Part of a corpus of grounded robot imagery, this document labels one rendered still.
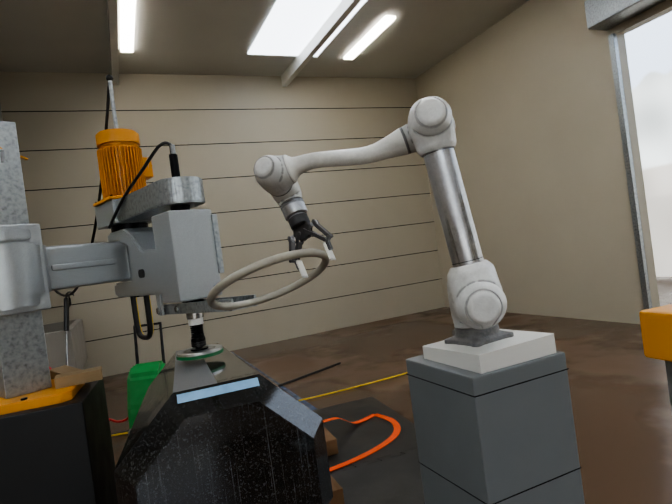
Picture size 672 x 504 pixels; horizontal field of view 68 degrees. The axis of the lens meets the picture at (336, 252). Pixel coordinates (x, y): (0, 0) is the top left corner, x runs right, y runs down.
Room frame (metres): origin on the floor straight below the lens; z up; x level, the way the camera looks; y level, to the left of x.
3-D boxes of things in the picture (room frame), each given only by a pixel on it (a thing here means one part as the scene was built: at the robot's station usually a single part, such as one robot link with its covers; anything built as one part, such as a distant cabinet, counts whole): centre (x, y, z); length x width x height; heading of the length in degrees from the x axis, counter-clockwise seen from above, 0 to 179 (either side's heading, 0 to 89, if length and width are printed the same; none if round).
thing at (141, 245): (2.67, 0.97, 1.28); 0.74 x 0.23 x 0.49; 43
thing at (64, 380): (2.37, 1.30, 0.81); 0.20 x 0.10 x 0.05; 116
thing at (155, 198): (2.63, 0.95, 1.60); 0.96 x 0.25 x 0.17; 43
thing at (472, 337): (1.81, -0.46, 0.88); 0.22 x 0.18 x 0.06; 26
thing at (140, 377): (3.72, 1.53, 0.43); 0.35 x 0.35 x 0.87; 3
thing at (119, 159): (2.87, 1.15, 1.88); 0.31 x 0.28 x 0.40; 133
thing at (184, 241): (2.43, 0.76, 1.30); 0.36 x 0.22 x 0.45; 43
